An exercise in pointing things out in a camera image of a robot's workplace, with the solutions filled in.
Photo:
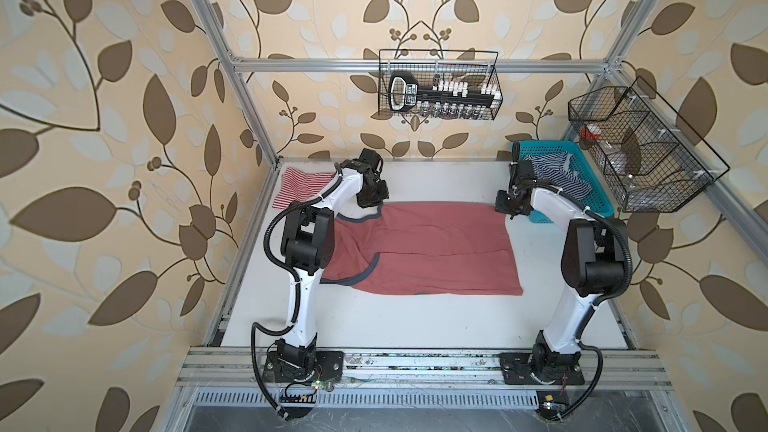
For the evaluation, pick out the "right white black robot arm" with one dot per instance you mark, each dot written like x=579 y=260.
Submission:
x=596 y=265

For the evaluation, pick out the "black wire basket back wall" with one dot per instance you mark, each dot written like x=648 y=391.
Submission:
x=472 y=66

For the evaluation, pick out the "black tool with vials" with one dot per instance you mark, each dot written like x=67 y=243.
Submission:
x=445 y=99

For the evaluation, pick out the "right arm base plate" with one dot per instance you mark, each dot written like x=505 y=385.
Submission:
x=541 y=369

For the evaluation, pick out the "black wire basket wall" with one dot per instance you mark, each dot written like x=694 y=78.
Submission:
x=472 y=66
x=654 y=157

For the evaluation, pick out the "aluminium front rail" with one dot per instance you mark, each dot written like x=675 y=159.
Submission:
x=623 y=370

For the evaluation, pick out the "teal plastic basket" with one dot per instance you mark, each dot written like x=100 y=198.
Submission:
x=597 y=200

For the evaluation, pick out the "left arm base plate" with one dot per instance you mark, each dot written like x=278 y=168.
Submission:
x=288 y=366

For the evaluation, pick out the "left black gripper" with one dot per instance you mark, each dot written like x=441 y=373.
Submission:
x=380 y=198

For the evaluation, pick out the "maroon tank top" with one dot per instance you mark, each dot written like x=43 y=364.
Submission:
x=425 y=248

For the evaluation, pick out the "navy white striped tank top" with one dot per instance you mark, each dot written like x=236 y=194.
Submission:
x=559 y=169

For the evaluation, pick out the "red white striped tank top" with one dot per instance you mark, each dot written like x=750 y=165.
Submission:
x=301 y=186

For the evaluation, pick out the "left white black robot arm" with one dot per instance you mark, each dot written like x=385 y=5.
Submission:
x=301 y=240

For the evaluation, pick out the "black wire basket right wall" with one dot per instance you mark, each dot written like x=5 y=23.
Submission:
x=654 y=157

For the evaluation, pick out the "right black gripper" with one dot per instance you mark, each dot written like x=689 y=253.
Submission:
x=499 y=204

